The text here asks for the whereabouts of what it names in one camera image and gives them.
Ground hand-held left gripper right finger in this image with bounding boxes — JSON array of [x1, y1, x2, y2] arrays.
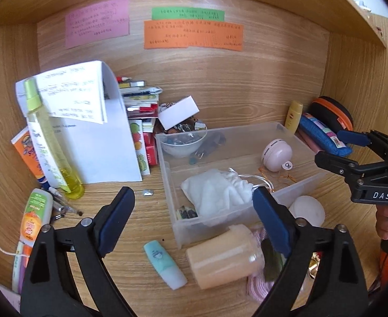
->
[[252, 187, 369, 317]]

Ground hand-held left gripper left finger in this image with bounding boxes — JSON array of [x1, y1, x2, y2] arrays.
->
[[20, 187, 136, 317]]

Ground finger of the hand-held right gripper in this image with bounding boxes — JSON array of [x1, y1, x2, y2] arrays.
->
[[314, 151, 388, 189], [337, 130, 388, 162]]

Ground white round object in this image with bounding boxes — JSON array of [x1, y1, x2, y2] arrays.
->
[[288, 195, 326, 228]]

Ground red gold pouch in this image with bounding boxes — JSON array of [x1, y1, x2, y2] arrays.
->
[[308, 251, 323, 281]]

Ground pink rope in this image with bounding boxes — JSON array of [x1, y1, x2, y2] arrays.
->
[[247, 228, 275, 302]]

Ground small teal tube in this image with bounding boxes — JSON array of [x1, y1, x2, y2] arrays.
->
[[143, 240, 188, 290]]

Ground clear plastic bin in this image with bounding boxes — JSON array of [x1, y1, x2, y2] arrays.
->
[[154, 122, 325, 250]]

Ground wooden desktop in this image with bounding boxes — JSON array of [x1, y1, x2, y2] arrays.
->
[[0, 119, 388, 317]]

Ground person's right hand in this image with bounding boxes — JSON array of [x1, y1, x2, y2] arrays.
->
[[375, 203, 388, 240]]

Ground blue pencil case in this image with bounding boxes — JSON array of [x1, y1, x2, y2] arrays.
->
[[298, 112, 354, 157]]

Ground black case with orange zipper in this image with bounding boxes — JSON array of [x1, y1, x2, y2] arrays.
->
[[309, 96, 354, 133]]

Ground pink wallet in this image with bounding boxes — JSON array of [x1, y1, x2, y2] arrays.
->
[[295, 129, 323, 154]]

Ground pink mini fan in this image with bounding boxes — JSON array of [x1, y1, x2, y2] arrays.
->
[[262, 139, 294, 172]]

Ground small yellow bottle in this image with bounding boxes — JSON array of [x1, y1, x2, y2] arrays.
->
[[285, 101, 303, 132]]

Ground silver pen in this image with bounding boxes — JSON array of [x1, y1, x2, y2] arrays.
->
[[48, 187, 64, 205]]

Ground white cloth pouch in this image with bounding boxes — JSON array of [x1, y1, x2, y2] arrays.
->
[[181, 168, 264, 227]]

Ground white folded paper stand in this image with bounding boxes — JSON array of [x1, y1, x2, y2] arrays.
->
[[15, 60, 143, 185]]

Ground small photo card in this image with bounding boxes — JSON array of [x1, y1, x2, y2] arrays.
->
[[177, 206, 199, 220]]

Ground white bottle with orange label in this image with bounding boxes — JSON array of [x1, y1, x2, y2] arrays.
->
[[20, 188, 54, 246]]

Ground small red box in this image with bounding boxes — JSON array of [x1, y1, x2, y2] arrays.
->
[[146, 132, 158, 166]]

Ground fruit printed card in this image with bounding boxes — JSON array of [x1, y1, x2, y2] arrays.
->
[[129, 119, 151, 175]]

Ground glass bowl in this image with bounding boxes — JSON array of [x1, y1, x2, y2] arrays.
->
[[159, 129, 208, 158]]

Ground yellow spray bottle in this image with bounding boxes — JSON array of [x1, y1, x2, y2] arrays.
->
[[24, 77, 85, 200]]

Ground pastel marker pens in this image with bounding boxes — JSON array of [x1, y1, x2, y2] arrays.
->
[[12, 241, 32, 294]]

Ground orange sunscreen tube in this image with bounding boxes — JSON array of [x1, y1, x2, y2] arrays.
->
[[10, 127, 54, 185]]

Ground stack of booklets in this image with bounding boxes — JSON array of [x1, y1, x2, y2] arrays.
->
[[116, 76, 163, 129]]

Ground white rectangular box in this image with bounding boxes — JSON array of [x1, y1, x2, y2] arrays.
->
[[157, 95, 200, 129]]

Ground handwritten white paper sheet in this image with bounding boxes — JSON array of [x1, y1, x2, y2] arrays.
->
[[35, 61, 108, 124]]

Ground orange paper note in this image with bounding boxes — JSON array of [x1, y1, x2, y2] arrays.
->
[[143, 20, 244, 52]]

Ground pink paper note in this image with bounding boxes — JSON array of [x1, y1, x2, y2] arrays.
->
[[64, 0, 130, 49]]

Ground green paper note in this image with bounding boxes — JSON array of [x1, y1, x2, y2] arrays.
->
[[152, 7, 225, 21]]

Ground orange string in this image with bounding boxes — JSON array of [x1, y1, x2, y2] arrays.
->
[[258, 167, 297, 192]]

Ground black strap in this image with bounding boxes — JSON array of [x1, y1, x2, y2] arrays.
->
[[190, 132, 227, 166]]

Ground pile of keychains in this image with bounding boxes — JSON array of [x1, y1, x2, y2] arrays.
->
[[157, 102, 208, 136]]

